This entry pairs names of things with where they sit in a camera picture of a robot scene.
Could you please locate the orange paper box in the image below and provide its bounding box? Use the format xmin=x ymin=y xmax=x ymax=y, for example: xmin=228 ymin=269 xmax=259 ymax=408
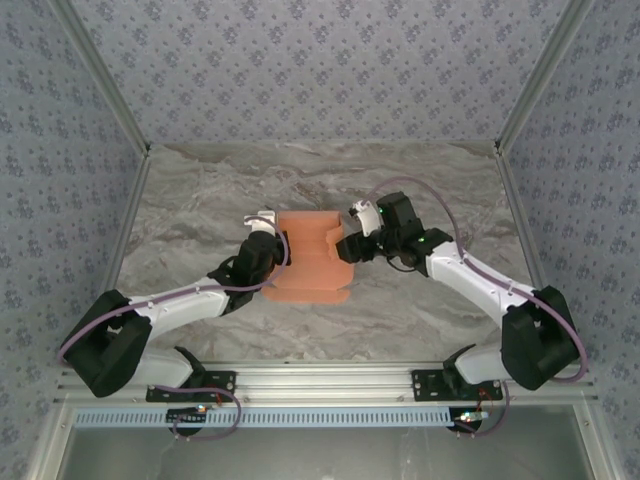
xmin=262 ymin=209 xmax=357 ymax=306

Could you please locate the grey metal panel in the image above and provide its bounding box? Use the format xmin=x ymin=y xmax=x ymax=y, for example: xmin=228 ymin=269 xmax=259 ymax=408
xmin=64 ymin=427 xmax=599 ymax=480

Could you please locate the aluminium table side rail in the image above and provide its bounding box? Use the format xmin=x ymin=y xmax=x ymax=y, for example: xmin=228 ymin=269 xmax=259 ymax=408
xmin=496 ymin=143 xmax=551 ymax=294
xmin=102 ymin=143 xmax=154 ymax=301

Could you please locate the aluminium slotted base rail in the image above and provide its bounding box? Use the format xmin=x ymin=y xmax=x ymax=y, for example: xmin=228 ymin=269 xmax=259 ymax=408
xmin=54 ymin=359 xmax=599 ymax=407

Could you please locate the light blue slotted cable duct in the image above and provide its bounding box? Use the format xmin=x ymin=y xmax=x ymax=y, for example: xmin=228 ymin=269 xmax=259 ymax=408
xmin=73 ymin=404 xmax=464 ymax=430

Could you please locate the aluminium corner post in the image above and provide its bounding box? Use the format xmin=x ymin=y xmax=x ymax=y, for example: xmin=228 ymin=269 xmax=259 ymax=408
xmin=48 ymin=0 xmax=152 ymax=157
xmin=493 ymin=0 xmax=599 ymax=151

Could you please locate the aluminium lower frame leg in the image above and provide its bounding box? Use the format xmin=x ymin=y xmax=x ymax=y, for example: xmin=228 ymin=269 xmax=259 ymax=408
xmin=574 ymin=402 xmax=624 ymax=480
xmin=27 ymin=404 xmax=76 ymax=480

